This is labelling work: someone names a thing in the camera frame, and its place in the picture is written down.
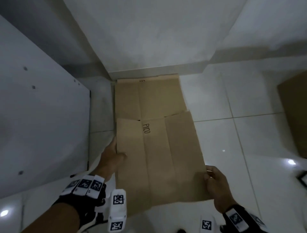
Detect person's right hand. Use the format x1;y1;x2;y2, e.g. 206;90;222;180
203;165;237;214

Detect person's left hand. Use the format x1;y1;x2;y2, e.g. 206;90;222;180
90;136;127;183

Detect green-lined brown cardboard box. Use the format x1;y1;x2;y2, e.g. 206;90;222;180
116;110;214;218
114;74;188;120

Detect person's left forearm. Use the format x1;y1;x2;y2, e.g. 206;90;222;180
21;203;81;233

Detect black right wristband white markers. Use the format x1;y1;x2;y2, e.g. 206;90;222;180
219;204;268;233

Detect black wristband white markers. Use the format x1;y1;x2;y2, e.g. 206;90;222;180
219;204;268;233
51;174;107;232

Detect black left wristband white markers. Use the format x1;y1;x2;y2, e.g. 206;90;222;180
51;174;107;232

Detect white table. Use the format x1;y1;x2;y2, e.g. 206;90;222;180
0;14;91;199

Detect open brown carton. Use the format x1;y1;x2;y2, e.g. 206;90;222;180
277;71;307;159

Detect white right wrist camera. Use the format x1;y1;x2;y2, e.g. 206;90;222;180
200;215;215;233

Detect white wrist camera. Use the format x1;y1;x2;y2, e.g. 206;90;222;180
200;215;215;233
95;189;127;233

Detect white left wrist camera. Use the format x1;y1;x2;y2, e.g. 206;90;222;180
95;189;127;233

